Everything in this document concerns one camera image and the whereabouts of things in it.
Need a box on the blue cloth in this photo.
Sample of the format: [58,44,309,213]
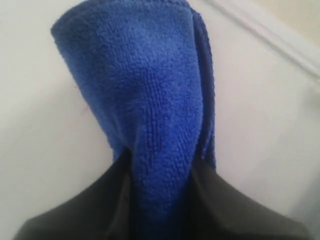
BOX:
[51,0,214,240]

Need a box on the white board with aluminium frame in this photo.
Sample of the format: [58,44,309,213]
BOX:
[0,0,320,240]

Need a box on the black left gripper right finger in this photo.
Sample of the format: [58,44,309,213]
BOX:
[187,157,312,240]

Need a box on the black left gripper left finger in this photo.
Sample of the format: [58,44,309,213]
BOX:
[18,149,137,240]

